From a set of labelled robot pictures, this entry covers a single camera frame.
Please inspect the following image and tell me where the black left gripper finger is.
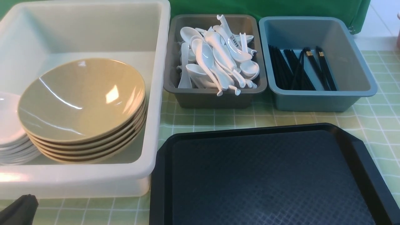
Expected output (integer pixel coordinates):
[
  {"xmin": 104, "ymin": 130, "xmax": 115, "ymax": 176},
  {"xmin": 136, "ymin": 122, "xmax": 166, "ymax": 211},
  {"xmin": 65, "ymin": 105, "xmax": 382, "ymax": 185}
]
[{"xmin": 0, "ymin": 195, "xmax": 39, "ymax": 225}]

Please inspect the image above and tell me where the bottom stacked beige bowl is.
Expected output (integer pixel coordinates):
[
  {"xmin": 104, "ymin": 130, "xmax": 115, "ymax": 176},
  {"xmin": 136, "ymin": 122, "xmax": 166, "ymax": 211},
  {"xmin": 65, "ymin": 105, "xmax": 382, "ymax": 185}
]
[{"xmin": 39, "ymin": 116, "xmax": 148, "ymax": 164}]

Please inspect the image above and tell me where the pile of white spoons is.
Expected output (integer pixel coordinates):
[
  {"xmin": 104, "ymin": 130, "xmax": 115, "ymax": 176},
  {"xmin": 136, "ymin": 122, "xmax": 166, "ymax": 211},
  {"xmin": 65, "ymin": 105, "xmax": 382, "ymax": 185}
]
[{"xmin": 177, "ymin": 15, "xmax": 260, "ymax": 96}]

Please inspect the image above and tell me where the bundle of black chopsticks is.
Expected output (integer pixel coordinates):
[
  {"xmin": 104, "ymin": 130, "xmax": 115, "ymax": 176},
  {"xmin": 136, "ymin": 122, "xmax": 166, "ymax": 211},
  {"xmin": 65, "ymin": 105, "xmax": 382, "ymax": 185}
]
[{"xmin": 268, "ymin": 45, "xmax": 316, "ymax": 91}]

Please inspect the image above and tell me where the white ceramic soup spoon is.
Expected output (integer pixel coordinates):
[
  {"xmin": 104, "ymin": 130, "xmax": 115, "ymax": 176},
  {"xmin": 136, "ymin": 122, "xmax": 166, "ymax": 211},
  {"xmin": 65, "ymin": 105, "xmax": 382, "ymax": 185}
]
[{"xmin": 213, "ymin": 25, "xmax": 253, "ymax": 63}]

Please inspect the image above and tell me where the grey plastic spoon bin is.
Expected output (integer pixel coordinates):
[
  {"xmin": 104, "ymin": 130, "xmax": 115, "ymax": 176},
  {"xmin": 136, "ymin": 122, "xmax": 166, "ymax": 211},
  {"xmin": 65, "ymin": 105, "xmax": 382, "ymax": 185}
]
[{"xmin": 164, "ymin": 14, "xmax": 268, "ymax": 109}]

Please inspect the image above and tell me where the green fabric backdrop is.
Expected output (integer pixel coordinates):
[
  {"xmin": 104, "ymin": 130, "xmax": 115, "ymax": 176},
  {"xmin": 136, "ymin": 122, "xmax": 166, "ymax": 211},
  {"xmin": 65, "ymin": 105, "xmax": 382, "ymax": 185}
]
[{"xmin": 0, "ymin": 0, "xmax": 371, "ymax": 35}]

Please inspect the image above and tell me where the black chopstick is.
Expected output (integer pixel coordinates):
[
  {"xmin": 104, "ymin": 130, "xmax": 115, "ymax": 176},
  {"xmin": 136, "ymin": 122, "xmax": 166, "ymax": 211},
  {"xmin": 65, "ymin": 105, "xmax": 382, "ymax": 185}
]
[{"xmin": 291, "ymin": 50, "xmax": 303, "ymax": 90}]

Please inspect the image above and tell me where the large white plastic tub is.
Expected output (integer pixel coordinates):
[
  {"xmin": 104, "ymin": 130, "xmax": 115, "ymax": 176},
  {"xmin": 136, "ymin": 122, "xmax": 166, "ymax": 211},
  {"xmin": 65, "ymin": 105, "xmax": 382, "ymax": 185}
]
[{"xmin": 1, "ymin": 0, "xmax": 170, "ymax": 200}]

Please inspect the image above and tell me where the blue plastic chopstick bin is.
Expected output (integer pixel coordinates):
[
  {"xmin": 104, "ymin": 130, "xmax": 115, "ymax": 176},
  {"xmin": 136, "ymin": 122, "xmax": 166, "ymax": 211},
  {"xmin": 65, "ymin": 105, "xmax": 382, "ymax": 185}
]
[{"xmin": 259, "ymin": 17, "xmax": 377, "ymax": 112}]

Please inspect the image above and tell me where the beige noodle bowl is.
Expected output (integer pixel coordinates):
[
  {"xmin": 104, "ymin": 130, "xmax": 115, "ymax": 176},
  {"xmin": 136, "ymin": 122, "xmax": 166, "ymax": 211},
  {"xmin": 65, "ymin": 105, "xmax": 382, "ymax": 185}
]
[{"xmin": 17, "ymin": 57, "xmax": 146, "ymax": 143}]

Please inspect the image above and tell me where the stack of white dishes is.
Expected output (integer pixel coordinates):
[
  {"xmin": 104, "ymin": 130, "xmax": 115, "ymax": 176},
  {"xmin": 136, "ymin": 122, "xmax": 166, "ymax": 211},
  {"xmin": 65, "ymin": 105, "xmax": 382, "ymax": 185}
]
[{"xmin": 0, "ymin": 92, "xmax": 41, "ymax": 165}]

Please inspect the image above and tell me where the black plastic serving tray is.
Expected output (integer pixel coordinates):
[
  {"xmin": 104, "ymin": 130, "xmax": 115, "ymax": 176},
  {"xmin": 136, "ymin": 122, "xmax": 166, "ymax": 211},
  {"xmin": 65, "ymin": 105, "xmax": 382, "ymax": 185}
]
[{"xmin": 149, "ymin": 123, "xmax": 400, "ymax": 225}]

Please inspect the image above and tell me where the black chopstick pair gold band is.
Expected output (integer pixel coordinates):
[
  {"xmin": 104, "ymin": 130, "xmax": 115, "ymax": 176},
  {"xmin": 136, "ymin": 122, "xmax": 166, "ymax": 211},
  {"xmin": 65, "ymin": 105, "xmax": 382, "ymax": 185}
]
[{"xmin": 303, "ymin": 46, "xmax": 337, "ymax": 91}]

